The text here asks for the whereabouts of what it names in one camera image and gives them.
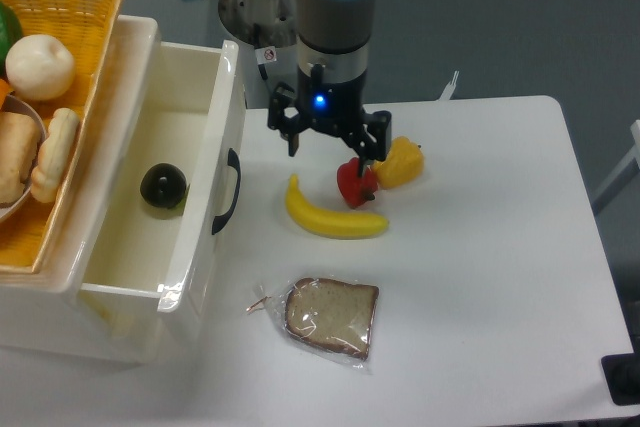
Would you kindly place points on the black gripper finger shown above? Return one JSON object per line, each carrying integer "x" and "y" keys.
{"x": 290, "y": 113}
{"x": 369, "y": 136}

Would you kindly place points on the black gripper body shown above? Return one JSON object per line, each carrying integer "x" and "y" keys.
{"x": 334, "y": 109}

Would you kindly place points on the white top drawer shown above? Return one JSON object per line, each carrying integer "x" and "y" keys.
{"x": 149, "y": 260}

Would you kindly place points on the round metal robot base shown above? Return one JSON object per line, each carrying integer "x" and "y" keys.
{"x": 260, "y": 23}

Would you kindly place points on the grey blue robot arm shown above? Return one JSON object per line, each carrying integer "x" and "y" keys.
{"x": 332, "y": 45}

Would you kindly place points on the white drawer cabinet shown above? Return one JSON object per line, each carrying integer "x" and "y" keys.
{"x": 45, "y": 311}

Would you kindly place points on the yellow bell pepper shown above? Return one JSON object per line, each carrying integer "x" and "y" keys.
{"x": 404, "y": 163}

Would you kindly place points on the red bell pepper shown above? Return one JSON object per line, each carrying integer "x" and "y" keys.
{"x": 356, "y": 189}

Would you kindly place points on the white plastic fork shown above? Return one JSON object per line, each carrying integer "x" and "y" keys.
{"x": 450, "y": 87}

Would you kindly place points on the yellow banana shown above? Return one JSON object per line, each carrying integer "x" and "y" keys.
{"x": 330, "y": 223}

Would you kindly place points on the dark avocado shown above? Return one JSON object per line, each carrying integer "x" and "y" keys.
{"x": 163, "y": 186}

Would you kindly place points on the bread slice in plastic bag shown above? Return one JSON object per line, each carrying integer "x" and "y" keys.
{"x": 327, "y": 317}

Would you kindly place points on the yellow wicker basket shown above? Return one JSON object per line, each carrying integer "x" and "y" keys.
{"x": 85, "y": 28}

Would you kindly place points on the long bread roll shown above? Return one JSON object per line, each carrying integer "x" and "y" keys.
{"x": 53, "y": 155}

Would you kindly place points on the white round bun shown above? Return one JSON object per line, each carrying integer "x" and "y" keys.
{"x": 40, "y": 67}

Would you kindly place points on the square bread loaf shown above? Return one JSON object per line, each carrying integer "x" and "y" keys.
{"x": 19, "y": 139}

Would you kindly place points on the grey bowl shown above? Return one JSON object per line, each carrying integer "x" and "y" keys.
{"x": 13, "y": 104}

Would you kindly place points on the green pepper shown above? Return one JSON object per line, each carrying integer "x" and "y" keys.
{"x": 10, "y": 32}

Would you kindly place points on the black table clamp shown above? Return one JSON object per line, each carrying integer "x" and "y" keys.
{"x": 622, "y": 378}

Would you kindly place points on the black drawer handle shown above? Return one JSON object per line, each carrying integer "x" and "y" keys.
{"x": 231, "y": 192}

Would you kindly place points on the white chair frame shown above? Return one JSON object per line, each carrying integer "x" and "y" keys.
{"x": 626, "y": 169}

